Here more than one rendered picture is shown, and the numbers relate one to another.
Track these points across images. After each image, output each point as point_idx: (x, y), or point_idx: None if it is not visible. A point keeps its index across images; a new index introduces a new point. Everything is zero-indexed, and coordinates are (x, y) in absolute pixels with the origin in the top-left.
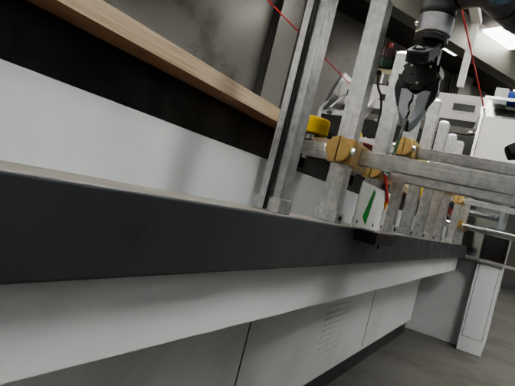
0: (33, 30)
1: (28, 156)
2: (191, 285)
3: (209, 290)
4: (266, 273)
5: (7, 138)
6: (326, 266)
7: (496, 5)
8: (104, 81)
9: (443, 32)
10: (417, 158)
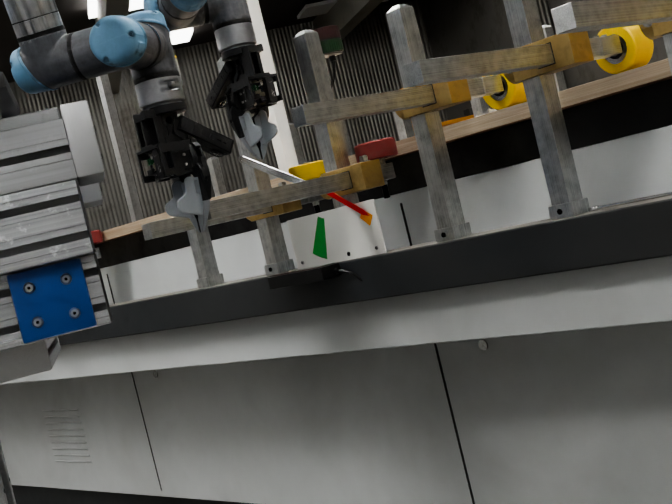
0: None
1: None
2: (183, 337)
3: (195, 340)
4: (232, 327)
5: None
6: (309, 313)
7: (173, 25)
8: (221, 229)
9: (220, 52)
10: (435, 102)
